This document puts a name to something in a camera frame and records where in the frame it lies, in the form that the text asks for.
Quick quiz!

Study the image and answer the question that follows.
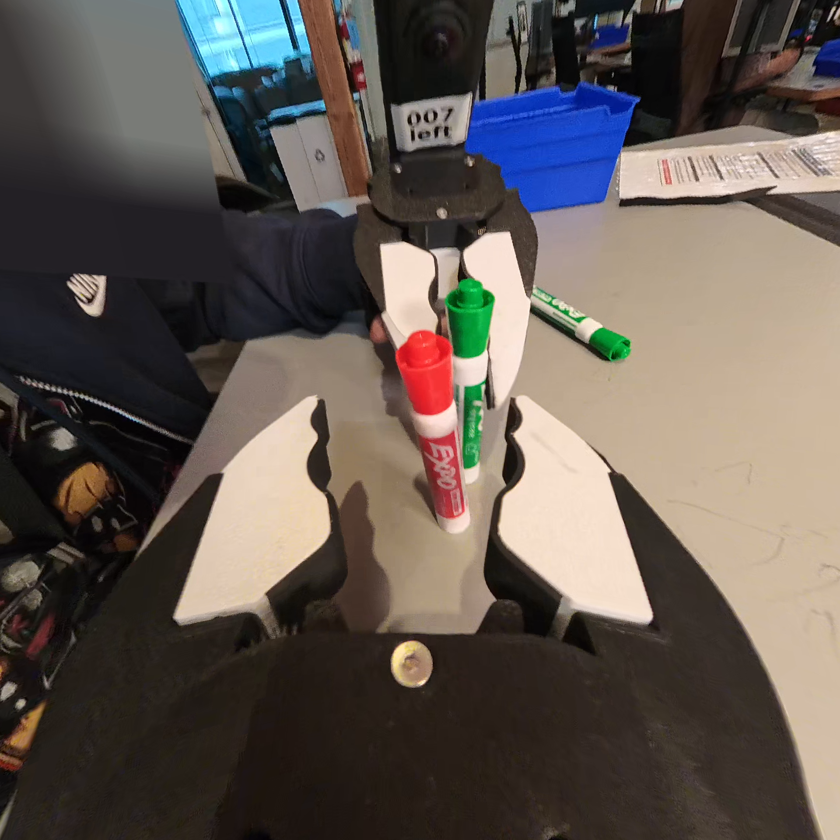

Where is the red dry erase marker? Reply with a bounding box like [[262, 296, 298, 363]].
[[395, 330, 472, 536]]

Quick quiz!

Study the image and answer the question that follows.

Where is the wooden post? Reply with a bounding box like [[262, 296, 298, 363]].
[[300, 0, 375, 198]]

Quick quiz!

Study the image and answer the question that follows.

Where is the white recycling bin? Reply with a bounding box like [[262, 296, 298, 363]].
[[268, 105, 350, 211]]

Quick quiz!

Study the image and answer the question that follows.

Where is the blue plastic bin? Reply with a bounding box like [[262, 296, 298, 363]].
[[466, 83, 641, 214]]

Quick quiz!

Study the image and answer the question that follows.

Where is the green dry erase marker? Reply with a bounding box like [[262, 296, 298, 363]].
[[529, 287, 634, 363], [444, 277, 500, 481]]

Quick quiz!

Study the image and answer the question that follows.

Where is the printed paper sheet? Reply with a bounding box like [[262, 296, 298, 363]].
[[617, 130, 840, 206]]

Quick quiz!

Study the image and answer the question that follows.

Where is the dark zip jacket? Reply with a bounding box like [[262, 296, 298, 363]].
[[0, 269, 227, 445]]

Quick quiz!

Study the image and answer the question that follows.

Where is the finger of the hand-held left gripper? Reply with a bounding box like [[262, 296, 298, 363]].
[[462, 234, 534, 408], [378, 241, 447, 349]]

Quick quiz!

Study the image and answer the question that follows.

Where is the red fire extinguisher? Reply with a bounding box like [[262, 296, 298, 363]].
[[338, 7, 370, 95]]

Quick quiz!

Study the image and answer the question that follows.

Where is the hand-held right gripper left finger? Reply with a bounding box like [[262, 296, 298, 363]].
[[174, 397, 349, 634]]

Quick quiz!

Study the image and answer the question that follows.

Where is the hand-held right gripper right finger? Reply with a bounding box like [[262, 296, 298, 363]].
[[486, 397, 655, 640]]

